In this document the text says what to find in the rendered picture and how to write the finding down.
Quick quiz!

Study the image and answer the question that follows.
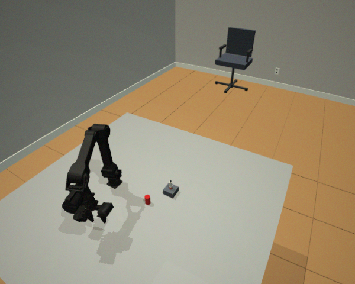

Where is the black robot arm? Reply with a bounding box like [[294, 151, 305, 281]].
[[62, 124, 122, 222]]

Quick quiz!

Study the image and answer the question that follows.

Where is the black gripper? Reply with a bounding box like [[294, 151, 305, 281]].
[[82, 192, 114, 224]]

